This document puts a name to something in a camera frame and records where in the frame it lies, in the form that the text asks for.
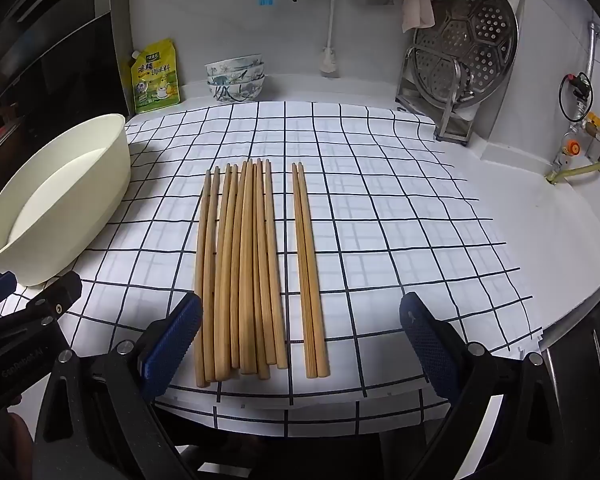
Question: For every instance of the dark metal stove panel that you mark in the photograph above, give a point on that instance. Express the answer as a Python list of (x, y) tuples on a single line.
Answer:
[(587, 340)]

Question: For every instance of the metal gas pipe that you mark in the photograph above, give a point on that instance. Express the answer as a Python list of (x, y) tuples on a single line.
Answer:
[(591, 55)]

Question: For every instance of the white power plug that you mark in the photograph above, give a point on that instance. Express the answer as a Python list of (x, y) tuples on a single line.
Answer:
[(330, 62)]

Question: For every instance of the perforated steel steamer plate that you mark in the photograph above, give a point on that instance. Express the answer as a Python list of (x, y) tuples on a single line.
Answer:
[(472, 30)]

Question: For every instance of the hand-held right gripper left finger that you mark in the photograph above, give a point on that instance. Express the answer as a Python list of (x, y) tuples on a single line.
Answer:
[(172, 345)]

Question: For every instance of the tapered wooden chopstick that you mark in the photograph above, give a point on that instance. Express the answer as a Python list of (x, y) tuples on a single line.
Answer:
[(302, 270)]

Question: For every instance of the gas valve with orange knob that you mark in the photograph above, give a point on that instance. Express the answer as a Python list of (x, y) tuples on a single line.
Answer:
[(573, 147)]

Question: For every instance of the pair of wooden chopsticks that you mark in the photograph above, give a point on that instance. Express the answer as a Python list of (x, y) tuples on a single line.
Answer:
[(312, 270)]

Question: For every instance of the floral ceramic bowl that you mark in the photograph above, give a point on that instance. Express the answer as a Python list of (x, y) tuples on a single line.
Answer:
[(235, 64), (237, 92), (237, 80)]

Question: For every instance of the row of wooden chopsticks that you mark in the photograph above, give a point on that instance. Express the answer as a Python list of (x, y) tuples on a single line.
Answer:
[(245, 260)]

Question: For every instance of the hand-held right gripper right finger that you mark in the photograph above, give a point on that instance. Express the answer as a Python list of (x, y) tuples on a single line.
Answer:
[(427, 345)]

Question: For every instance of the steel dish rack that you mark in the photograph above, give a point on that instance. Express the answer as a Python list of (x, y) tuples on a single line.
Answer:
[(450, 110)]

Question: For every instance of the white black checked cloth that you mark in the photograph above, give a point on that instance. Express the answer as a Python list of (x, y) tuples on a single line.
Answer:
[(380, 210)]

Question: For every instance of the yellow green seasoning pouch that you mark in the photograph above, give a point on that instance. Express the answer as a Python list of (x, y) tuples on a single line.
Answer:
[(154, 80)]

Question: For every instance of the cream plastic basin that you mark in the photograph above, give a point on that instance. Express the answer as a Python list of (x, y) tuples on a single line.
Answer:
[(95, 185)]

